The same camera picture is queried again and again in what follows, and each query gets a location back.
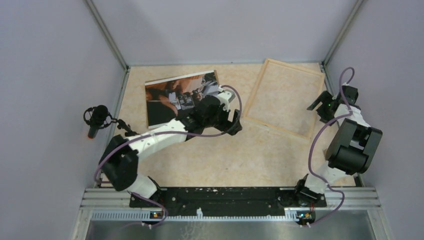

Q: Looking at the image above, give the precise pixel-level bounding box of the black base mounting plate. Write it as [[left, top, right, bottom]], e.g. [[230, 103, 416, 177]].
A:
[[150, 186, 327, 217]]

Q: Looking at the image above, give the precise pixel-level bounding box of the printed photo on board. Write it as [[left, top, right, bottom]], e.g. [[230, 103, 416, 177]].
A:
[[144, 70, 219, 129]]

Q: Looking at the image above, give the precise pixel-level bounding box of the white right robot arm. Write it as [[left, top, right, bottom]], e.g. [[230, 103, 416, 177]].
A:
[[293, 85, 383, 206]]

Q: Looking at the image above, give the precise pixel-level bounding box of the light wooden picture frame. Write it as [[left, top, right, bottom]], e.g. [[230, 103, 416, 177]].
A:
[[242, 58, 325, 140]]

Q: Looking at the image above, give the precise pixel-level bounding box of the aluminium front rail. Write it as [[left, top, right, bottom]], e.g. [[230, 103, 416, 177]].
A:
[[72, 187, 387, 240]]

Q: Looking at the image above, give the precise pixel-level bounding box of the black microphone on stand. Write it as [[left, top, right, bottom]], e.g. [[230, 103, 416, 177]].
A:
[[83, 105, 137, 139]]

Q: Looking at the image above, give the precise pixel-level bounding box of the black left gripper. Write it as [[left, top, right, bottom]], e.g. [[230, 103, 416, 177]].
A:
[[203, 103, 242, 135]]

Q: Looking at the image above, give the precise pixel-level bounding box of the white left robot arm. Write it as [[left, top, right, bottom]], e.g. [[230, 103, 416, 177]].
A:
[[96, 90, 242, 207]]

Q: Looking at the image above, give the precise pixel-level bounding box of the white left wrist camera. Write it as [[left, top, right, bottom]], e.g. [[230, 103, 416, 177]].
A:
[[215, 90, 236, 112]]

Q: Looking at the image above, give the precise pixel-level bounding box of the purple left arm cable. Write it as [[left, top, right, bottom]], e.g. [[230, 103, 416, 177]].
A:
[[93, 85, 243, 229]]

